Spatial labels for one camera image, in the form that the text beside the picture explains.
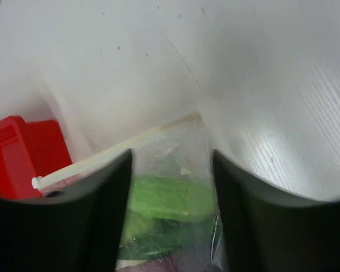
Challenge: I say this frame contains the red plastic tray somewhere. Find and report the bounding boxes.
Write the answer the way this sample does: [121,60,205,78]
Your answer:
[0,116,72,199]

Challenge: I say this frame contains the purple eggplant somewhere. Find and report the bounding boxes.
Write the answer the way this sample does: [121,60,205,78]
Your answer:
[133,252,211,272]

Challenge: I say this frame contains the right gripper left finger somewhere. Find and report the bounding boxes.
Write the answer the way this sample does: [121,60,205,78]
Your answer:
[0,150,133,271]

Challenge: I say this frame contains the clear zip top bag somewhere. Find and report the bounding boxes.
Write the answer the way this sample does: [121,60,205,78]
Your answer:
[32,113,219,271]

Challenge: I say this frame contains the green bell pepper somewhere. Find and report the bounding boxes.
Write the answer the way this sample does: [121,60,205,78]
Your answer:
[118,212,210,261]

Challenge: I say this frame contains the light green gourd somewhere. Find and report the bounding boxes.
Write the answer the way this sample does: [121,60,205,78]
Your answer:
[127,176,215,222]

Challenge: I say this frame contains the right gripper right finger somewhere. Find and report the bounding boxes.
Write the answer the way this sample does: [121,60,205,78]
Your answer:
[212,150,340,271]

